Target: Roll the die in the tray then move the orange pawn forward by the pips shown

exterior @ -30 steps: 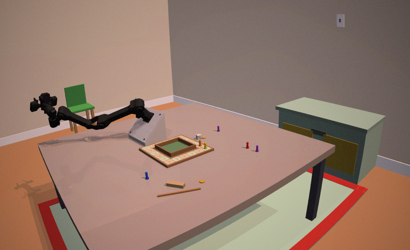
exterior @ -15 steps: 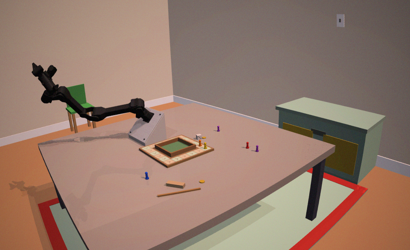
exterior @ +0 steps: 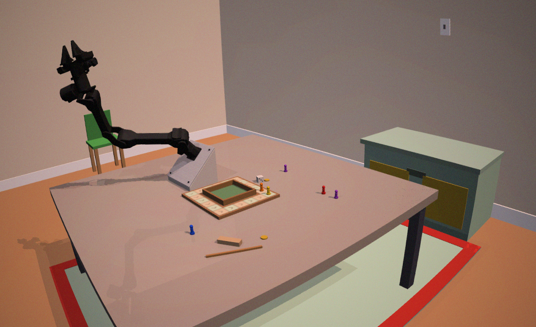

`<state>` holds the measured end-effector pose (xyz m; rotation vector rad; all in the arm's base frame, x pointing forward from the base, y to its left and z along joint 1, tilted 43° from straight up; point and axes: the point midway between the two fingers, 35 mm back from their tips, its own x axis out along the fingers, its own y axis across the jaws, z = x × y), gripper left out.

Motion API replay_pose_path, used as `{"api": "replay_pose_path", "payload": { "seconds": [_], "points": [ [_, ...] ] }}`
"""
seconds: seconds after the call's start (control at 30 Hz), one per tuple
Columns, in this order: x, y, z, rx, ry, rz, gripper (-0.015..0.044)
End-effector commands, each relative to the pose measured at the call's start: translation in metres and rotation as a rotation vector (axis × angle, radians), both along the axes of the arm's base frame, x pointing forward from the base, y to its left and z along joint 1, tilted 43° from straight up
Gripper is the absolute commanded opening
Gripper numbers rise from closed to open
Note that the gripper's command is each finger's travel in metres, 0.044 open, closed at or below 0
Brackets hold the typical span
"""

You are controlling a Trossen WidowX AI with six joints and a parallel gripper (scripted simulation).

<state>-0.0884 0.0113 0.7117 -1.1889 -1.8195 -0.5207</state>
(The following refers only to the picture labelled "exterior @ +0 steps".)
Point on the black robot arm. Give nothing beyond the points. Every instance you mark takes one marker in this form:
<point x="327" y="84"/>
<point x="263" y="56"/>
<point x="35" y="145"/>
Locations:
<point x="178" y="138"/>

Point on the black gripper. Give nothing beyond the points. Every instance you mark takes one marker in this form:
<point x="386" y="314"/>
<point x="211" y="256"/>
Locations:
<point x="76" y="67"/>

